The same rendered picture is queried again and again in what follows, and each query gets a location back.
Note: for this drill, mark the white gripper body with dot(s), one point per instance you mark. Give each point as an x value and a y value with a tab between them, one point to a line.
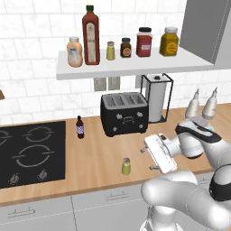
160	153

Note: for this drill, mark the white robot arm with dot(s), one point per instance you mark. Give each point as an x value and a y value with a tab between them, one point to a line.
192	198

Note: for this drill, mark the yellow-green shaker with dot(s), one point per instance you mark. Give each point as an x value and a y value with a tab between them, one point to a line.
126	168
110	52

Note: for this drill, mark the small dark condiment bottle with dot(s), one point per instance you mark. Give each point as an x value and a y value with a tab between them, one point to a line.
80	129

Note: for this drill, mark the white cabinet shelf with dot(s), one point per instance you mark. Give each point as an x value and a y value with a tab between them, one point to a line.
126	67

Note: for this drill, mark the pale orange sauce bottle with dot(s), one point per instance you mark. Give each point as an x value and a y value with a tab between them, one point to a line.
74	54

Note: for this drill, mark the tall red-brown condiment bottle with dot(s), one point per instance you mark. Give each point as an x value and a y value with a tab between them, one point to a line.
91	39

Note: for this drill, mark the grey cabinet door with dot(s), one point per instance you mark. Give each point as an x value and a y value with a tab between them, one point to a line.
201	27

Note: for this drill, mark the black four-slot toaster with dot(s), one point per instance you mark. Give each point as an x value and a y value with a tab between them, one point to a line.
123	118

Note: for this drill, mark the white paper towel roll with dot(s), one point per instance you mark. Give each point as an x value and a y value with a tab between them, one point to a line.
157	102

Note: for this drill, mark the grey drawer front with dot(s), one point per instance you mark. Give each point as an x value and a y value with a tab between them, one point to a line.
204	179
111	207
36	215

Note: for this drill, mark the small brown jar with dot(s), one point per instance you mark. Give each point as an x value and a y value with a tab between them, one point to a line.
126	49

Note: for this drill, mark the grey hob knob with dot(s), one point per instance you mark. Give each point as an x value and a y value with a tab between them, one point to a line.
42	174
13	179

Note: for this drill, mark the red jar with black lid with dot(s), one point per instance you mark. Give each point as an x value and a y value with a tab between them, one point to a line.
144	43

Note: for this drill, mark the mustard yellow jar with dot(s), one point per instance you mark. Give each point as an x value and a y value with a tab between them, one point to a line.
169	43

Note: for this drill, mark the black hob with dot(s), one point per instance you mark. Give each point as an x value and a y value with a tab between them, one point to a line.
33	153

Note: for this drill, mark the grey wall outlet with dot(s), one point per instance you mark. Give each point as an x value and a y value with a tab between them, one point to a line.
138	81
99	84
114	83

